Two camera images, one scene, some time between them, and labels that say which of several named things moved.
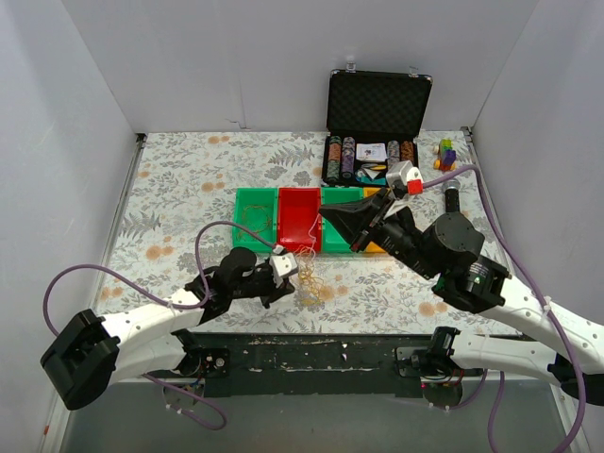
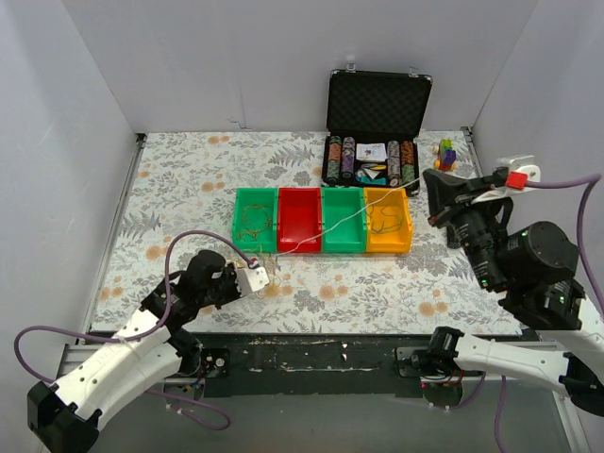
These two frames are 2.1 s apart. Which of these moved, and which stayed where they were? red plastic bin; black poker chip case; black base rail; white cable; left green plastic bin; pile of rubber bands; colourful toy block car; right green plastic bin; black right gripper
Moved: black right gripper; pile of rubber bands; white cable
Stayed: black poker chip case; right green plastic bin; colourful toy block car; red plastic bin; black base rail; left green plastic bin
